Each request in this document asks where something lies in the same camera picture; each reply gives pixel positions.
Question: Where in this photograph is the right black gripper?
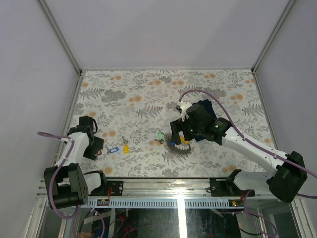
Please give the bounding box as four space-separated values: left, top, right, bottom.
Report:
170 116 204 145

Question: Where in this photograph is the metal keyring with yellow handle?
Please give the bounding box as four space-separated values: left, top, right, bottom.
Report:
164 134 192 155

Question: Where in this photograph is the green key tag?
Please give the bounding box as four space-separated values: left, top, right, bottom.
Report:
155 132 165 144

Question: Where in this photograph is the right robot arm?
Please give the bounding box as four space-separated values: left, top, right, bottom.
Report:
170 100 307 203

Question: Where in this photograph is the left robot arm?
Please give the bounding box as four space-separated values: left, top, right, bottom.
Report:
38 116 108 209

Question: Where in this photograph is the blue key tag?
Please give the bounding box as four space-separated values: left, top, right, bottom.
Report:
106 146 119 154

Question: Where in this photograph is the dark blue folded cloth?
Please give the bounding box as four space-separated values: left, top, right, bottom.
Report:
194 99 218 143

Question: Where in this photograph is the yellow key tag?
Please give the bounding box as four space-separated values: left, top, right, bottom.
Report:
123 144 129 154

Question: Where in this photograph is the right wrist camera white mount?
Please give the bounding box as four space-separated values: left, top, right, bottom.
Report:
177 101 192 122

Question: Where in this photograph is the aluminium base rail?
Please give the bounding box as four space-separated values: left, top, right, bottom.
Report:
37 177 251 198

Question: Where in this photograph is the slotted grey cable duct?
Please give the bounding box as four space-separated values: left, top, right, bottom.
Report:
86 198 230 209

